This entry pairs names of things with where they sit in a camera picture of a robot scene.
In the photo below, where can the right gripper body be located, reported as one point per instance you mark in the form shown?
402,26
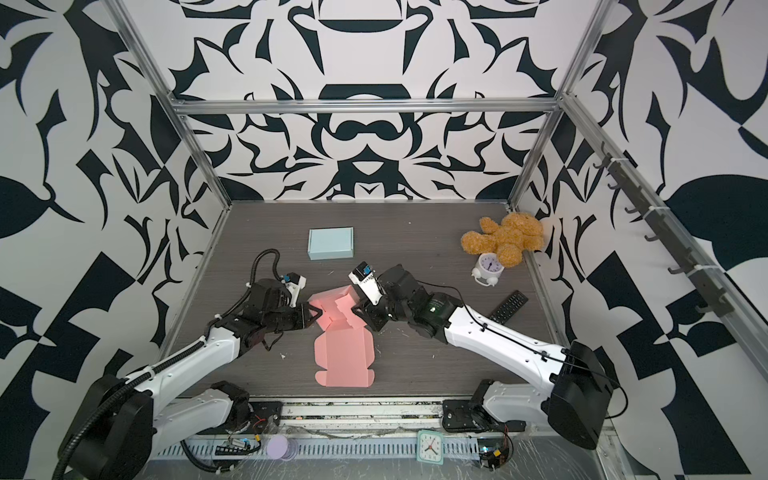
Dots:
386,311

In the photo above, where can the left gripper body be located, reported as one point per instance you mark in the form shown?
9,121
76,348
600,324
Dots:
285,318

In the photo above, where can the pink paper box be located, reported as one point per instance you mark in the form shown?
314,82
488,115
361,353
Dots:
345,349

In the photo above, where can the light blue paper box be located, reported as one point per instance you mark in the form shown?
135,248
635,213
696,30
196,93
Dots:
331,243

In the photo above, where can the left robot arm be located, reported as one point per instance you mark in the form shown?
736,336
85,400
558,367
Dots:
122,422

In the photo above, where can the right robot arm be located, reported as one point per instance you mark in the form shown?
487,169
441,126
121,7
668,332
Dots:
572,389

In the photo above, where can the white alarm clock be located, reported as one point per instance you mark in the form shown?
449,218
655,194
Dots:
487,270

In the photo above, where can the black remote control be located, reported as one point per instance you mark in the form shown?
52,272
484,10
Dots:
508,308

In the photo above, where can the brown teddy bear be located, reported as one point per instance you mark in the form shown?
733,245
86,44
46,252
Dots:
508,239

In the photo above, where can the purple round lid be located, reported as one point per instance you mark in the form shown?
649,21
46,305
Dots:
280,447

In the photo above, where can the left circuit board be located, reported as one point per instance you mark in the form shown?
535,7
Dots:
239,447

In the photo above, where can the circuit board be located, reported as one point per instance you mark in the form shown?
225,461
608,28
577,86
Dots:
493,453
239,447

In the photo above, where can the green square clock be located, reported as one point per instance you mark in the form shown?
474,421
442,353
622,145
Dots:
430,447

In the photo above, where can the right circuit board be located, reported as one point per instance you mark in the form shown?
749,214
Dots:
493,453

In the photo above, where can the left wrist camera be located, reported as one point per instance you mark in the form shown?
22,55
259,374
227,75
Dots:
294,283

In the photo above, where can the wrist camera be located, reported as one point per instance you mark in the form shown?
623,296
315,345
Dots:
369,289
294,283

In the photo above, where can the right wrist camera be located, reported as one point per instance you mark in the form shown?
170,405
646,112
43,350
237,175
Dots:
369,289

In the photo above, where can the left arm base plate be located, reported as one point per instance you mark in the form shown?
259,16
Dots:
256,417

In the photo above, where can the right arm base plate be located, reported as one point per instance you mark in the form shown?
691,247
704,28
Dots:
463,416

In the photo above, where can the wall hook rail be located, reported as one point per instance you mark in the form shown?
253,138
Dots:
690,260

